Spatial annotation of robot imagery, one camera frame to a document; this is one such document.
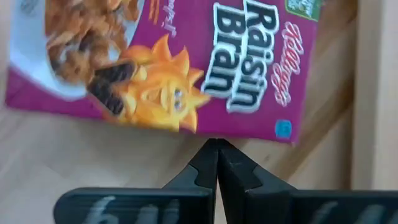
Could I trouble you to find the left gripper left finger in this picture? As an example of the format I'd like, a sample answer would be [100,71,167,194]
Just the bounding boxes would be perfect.
[53,139,219,224]

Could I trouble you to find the Raisin Bran cereal box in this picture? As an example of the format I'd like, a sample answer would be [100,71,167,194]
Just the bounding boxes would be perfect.
[4,0,324,144]

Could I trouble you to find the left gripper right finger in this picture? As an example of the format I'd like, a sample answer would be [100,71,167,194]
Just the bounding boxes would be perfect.
[217,139,398,224]

